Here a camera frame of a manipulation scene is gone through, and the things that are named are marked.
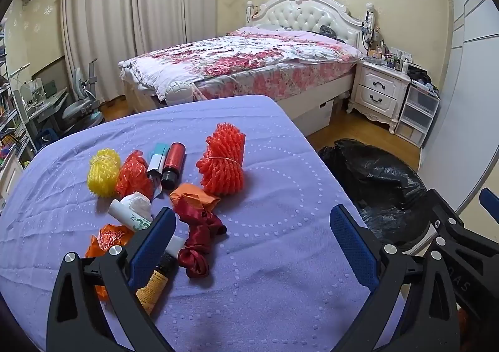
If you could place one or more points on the yellow foam fruit net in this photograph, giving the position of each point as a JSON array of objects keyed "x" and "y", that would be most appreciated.
[{"x": 103, "y": 172}]

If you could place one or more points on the white nightstand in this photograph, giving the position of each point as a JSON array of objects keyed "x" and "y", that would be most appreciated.
[{"x": 378, "y": 90}]

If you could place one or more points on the teal and white tube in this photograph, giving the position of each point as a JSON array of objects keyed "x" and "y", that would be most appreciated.
[{"x": 158, "y": 159}]

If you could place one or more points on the amber bottle with yellow label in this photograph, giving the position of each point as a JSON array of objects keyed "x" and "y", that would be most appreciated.
[{"x": 154, "y": 285}]

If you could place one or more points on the blue plastic stool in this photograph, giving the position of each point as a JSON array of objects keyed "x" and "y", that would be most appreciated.
[{"x": 45, "y": 137}]

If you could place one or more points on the red bottle with black cap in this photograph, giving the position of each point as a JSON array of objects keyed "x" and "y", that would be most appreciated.
[{"x": 174, "y": 161}]

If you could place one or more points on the white tube with green print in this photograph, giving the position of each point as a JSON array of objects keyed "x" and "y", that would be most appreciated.
[{"x": 124, "y": 216}]

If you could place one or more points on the purple dotted bedspread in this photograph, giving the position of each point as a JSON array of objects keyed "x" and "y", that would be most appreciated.
[{"x": 273, "y": 258}]

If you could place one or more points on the black bag on drawers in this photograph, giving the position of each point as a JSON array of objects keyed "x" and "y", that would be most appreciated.
[{"x": 419, "y": 74}]

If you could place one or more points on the dark item on bed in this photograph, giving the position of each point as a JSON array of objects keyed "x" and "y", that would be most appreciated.
[{"x": 326, "y": 30}]

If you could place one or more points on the bottles on nightstand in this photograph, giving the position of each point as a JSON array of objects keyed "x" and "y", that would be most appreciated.
[{"x": 390, "y": 57}]

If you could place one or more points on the grey desk chair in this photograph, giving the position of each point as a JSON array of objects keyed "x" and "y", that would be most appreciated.
[{"x": 80, "y": 106}]

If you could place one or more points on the dark red satin ribbon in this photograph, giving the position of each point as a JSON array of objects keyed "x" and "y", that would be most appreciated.
[{"x": 197, "y": 246}]

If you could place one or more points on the grey study desk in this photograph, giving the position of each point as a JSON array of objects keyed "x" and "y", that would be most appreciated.
[{"x": 43, "y": 102}]

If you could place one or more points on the white tufted bed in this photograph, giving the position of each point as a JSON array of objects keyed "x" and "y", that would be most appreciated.
[{"x": 308, "y": 12}]

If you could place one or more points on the large orange-red foam fruit net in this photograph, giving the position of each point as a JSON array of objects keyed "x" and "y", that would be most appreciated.
[{"x": 222, "y": 161}]

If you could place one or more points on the orange crinkled wrapper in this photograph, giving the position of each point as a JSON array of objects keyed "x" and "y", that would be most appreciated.
[{"x": 111, "y": 237}]

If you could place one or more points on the small orange foam fruit net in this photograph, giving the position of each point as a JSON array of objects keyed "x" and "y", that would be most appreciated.
[{"x": 132, "y": 180}]

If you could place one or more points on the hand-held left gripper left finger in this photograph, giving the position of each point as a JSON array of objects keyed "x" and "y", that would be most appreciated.
[{"x": 154, "y": 244}]

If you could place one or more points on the white tissue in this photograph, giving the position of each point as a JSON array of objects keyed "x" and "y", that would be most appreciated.
[{"x": 136, "y": 202}]

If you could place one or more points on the white bookshelf with books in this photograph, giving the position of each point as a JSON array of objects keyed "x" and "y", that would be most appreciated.
[{"x": 9, "y": 114}]

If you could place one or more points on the beige curtain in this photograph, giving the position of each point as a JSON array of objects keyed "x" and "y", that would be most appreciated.
[{"x": 117, "y": 24}]

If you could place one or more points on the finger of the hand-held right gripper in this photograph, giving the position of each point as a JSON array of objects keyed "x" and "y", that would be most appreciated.
[
  {"x": 442, "y": 215},
  {"x": 489, "y": 202}
]

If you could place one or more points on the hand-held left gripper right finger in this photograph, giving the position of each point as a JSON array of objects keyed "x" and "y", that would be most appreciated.
[{"x": 353, "y": 246}]

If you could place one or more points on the white wardrobe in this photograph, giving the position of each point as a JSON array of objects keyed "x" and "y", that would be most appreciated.
[{"x": 467, "y": 102}]

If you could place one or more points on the pink floral quilt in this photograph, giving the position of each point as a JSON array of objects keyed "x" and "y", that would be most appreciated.
[{"x": 241, "y": 55}]

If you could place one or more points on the black trash bag bin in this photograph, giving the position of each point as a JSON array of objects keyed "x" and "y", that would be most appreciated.
[{"x": 374, "y": 180}]

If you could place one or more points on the clear plastic drawer unit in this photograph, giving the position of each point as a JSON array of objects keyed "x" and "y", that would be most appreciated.
[{"x": 419, "y": 110}]

